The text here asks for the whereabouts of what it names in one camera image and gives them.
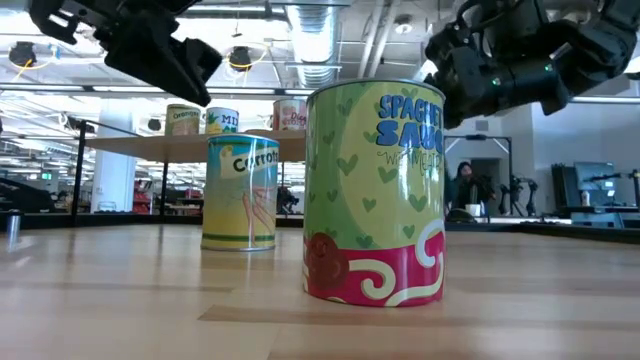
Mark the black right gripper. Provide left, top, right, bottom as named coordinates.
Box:
left=424, top=14, right=571, bottom=130

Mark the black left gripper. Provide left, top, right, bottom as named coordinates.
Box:
left=94, top=4, right=224, bottom=107

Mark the red diced tomatoes can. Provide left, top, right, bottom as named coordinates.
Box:
left=272, top=98, right=308, bottom=132

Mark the green spaghetti sauce can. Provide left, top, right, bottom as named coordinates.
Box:
left=302, top=78, right=447, bottom=308

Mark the yellow carrots can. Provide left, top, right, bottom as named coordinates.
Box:
left=200, top=133, right=280, bottom=252

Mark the person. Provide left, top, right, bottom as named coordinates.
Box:
left=449, top=160, right=489, bottom=211

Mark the computer monitor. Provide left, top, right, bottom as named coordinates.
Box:
left=573, top=161, right=617, bottom=192

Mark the small metal cylinder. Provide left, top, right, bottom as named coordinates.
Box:
left=5, top=209, right=22, bottom=246

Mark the black ceiling dome camera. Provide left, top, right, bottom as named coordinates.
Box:
left=228, top=45, right=253, bottom=71
left=8, top=41, right=38, bottom=69

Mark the wooden shelf with black frame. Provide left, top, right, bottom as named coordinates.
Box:
left=69, top=119, right=307, bottom=226

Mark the silver ventilation duct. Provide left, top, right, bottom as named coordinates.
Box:
left=284, top=0, right=346, bottom=90

